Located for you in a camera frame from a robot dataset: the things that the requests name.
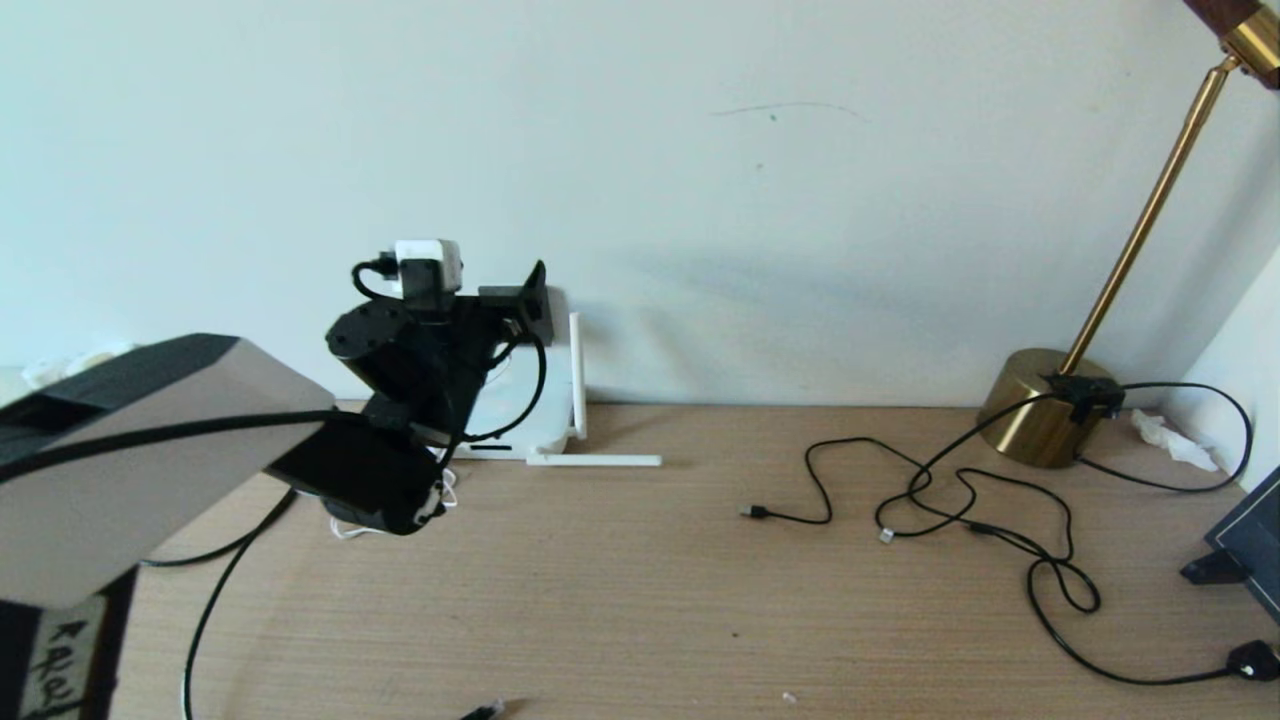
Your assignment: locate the thin white adapter cable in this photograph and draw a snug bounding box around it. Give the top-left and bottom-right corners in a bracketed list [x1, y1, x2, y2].
[328, 465, 461, 543]

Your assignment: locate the black ethernet cable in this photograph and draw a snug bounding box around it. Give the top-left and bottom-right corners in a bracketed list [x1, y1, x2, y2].
[140, 490, 506, 720]

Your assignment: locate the white wifi router with antennas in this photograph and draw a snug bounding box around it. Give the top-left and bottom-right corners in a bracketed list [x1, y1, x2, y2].
[460, 312, 663, 469]

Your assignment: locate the brass desk lamp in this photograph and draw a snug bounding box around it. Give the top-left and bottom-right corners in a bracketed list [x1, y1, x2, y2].
[975, 0, 1280, 471]

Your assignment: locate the small black adapter box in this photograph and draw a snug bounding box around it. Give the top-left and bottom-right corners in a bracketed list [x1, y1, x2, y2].
[1040, 373, 1125, 426]

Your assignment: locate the crumpled white tissue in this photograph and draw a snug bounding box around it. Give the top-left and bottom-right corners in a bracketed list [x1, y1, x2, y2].
[1130, 410, 1221, 474]

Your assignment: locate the dark framed board with stand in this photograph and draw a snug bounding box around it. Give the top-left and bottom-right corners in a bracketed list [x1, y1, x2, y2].
[1178, 462, 1280, 629]

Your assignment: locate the black braided cable sleeve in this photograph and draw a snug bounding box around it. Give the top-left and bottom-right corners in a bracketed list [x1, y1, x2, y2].
[440, 330, 548, 443]

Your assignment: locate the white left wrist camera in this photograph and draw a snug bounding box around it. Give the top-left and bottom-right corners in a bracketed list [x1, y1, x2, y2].
[393, 239, 464, 298]

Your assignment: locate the black USB cable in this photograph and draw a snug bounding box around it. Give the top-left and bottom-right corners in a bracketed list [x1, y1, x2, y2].
[740, 437, 1076, 561]

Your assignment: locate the black cable with white tip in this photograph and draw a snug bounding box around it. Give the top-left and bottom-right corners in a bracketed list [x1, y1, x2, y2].
[874, 395, 1061, 546]

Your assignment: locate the thin black looped cable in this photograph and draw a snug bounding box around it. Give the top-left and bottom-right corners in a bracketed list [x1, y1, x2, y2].
[1070, 383, 1253, 495]

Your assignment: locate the black power cord with plug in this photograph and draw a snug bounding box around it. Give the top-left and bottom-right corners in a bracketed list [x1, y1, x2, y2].
[960, 520, 1280, 687]

